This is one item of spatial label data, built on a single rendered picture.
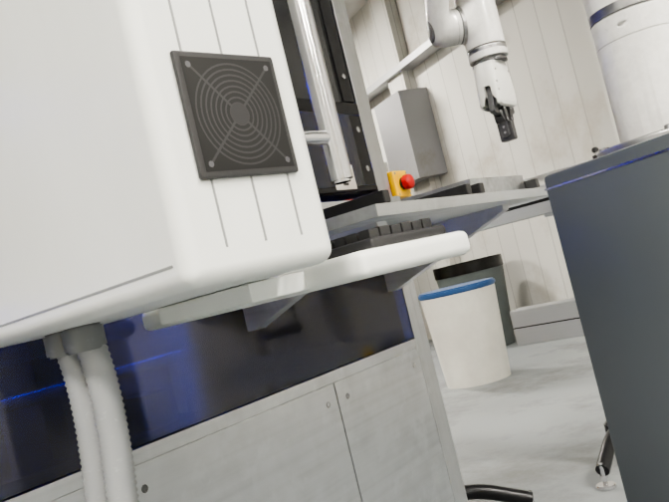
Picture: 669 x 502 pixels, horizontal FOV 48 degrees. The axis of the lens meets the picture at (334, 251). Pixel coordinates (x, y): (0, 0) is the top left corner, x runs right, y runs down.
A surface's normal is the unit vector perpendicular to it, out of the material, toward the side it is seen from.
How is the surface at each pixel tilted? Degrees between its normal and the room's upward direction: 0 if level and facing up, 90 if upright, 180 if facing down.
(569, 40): 90
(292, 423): 90
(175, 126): 90
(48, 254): 90
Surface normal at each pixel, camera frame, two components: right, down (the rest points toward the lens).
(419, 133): 0.38, -0.14
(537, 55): -0.89, 0.20
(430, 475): 0.77, -0.22
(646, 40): -0.32, 0.04
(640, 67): -0.55, 0.10
